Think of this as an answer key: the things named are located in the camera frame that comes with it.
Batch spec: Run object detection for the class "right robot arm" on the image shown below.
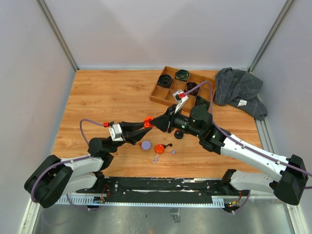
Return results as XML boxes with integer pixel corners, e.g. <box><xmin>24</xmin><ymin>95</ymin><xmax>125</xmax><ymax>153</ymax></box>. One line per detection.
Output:
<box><xmin>150</xmin><ymin>105</ymin><xmax>310</xmax><ymax>205</ymax></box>

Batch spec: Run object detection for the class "wooden compartment tray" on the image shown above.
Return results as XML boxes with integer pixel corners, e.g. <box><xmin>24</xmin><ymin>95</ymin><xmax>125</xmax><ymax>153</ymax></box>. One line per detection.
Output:
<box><xmin>149</xmin><ymin>65</ymin><xmax>216</xmax><ymax>115</ymax></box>

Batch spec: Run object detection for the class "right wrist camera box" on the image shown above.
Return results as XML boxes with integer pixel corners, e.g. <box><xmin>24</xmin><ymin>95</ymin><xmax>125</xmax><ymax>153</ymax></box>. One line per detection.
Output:
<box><xmin>173</xmin><ymin>89</ymin><xmax>188</xmax><ymax>114</ymax></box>

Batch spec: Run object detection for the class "black earbud case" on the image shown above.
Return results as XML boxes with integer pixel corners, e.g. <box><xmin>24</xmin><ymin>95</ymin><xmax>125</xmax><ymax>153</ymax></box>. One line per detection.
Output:
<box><xmin>174</xmin><ymin>130</ymin><xmax>184</xmax><ymax>139</ymax></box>

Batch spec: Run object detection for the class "purple earbud case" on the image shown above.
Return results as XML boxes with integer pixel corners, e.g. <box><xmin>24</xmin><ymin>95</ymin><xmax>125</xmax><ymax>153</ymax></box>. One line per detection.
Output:
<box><xmin>141</xmin><ymin>140</ymin><xmax>152</xmax><ymax>151</ymax></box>

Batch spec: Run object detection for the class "orange earbud case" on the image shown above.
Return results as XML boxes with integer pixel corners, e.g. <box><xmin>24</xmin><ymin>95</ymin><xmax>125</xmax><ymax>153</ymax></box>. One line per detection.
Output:
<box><xmin>154</xmin><ymin>144</ymin><xmax>166</xmax><ymax>154</ymax></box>
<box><xmin>143</xmin><ymin>117</ymin><xmax>154</xmax><ymax>128</ymax></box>

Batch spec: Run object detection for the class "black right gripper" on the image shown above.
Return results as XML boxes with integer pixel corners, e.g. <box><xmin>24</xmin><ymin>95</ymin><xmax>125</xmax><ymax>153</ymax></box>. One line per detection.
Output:
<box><xmin>150</xmin><ymin>104</ymin><xmax>202</xmax><ymax>138</ymax></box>

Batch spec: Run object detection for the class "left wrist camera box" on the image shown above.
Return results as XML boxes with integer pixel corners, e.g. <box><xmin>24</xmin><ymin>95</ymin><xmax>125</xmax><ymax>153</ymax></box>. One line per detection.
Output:
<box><xmin>109</xmin><ymin>123</ymin><xmax>124</xmax><ymax>141</ymax></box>

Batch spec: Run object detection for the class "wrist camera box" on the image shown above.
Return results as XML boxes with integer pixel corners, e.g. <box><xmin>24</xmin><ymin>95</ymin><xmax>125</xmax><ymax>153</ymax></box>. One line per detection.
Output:
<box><xmin>109</xmin><ymin>123</ymin><xmax>124</xmax><ymax>141</ymax></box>
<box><xmin>173</xmin><ymin>89</ymin><xmax>188</xmax><ymax>114</ymax></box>

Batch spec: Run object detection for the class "dark red rolled belt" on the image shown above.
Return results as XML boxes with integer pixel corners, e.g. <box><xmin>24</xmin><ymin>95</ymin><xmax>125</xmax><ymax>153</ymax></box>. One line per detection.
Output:
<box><xmin>184</xmin><ymin>82</ymin><xmax>199</xmax><ymax>96</ymax></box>

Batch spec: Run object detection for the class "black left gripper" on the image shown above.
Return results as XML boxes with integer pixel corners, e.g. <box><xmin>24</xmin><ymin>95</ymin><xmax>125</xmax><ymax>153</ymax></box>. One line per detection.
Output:
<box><xmin>107</xmin><ymin>121</ymin><xmax>152</xmax><ymax>153</ymax></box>

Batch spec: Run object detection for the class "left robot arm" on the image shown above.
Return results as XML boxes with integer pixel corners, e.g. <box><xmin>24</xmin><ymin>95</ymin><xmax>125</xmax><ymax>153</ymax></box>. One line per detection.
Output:
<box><xmin>24</xmin><ymin>121</ymin><xmax>152</xmax><ymax>208</ymax></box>

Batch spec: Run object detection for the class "dark green rolled belt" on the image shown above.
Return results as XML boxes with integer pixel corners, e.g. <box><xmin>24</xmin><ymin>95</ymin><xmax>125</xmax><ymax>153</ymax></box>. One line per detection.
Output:
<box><xmin>195</xmin><ymin>95</ymin><xmax>210</xmax><ymax>110</ymax></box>

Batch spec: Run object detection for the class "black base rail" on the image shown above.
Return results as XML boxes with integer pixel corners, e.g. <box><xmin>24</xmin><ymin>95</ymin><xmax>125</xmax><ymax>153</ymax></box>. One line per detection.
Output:
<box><xmin>76</xmin><ymin>177</ymin><xmax>248</xmax><ymax>206</ymax></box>

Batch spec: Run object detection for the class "grey crumpled cloth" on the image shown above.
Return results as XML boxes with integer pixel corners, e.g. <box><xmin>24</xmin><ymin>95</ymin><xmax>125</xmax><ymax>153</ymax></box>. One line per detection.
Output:
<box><xmin>214</xmin><ymin>67</ymin><xmax>268</xmax><ymax>120</ymax></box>

